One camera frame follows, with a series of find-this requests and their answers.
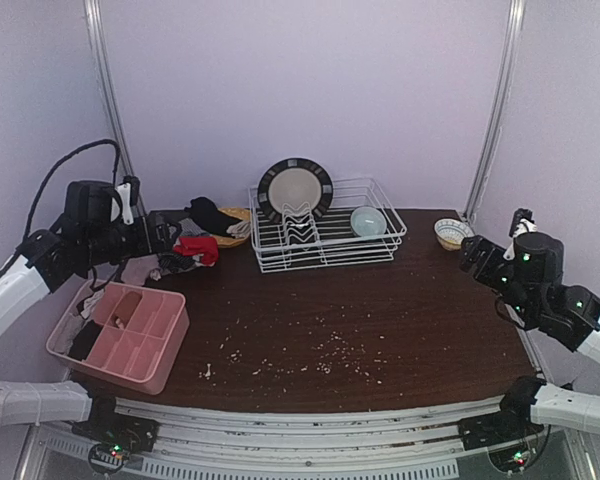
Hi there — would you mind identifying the red white-trimmed underwear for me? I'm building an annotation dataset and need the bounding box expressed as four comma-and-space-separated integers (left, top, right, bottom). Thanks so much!
173, 236, 219, 266

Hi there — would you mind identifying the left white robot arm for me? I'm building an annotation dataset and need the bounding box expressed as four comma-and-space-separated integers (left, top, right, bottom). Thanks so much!
0, 176, 181, 427

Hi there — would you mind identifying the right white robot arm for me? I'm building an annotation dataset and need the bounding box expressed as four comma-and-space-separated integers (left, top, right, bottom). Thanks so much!
460, 208, 600, 435

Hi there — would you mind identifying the beige pink underwear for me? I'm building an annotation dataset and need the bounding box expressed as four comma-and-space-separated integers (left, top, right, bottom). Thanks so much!
119, 255, 162, 286

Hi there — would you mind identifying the striped navy underwear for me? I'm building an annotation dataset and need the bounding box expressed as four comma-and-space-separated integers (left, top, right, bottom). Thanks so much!
154, 218, 219, 279

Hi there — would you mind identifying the patterned white yellow bowl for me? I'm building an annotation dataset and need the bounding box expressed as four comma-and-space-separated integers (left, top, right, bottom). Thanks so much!
434, 218, 475, 251

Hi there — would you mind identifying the pink plastic organizer box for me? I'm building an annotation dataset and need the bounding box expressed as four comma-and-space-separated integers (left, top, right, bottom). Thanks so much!
46, 282, 190, 395

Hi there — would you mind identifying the black clothing in organizer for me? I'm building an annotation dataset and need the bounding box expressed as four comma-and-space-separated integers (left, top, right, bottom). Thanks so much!
68, 320, 103, 361

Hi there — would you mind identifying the white cream sock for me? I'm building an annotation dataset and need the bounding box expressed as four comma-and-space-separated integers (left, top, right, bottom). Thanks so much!
227, 220, 251, 239

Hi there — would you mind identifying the light blue bowl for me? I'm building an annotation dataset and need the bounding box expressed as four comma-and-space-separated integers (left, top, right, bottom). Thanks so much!
350, 206, 387, 237

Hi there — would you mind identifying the black rimmed grey plate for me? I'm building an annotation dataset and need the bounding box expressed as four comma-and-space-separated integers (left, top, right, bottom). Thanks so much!
256, 158, 334, 223

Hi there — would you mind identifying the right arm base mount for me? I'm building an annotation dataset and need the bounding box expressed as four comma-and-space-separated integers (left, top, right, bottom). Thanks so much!
457, 411, 551, 475

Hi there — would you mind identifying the white wire dish rack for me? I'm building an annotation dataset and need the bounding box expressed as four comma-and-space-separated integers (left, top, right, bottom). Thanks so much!
249, 178, 407, 274

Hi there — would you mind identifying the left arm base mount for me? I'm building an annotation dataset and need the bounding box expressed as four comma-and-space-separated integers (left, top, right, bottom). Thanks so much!
71, 416, 159, 476

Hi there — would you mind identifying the left metal frame post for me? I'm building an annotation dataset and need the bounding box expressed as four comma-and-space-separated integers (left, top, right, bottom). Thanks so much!
83, 0, 147, 221

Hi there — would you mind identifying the metal frame post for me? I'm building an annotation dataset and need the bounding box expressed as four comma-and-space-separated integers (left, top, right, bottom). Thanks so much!
463, 0, 527, 225
83, 0, 147, 221

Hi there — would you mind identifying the right metal frame post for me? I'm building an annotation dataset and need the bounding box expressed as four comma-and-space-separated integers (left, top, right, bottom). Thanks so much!
463, 0, 527, 225

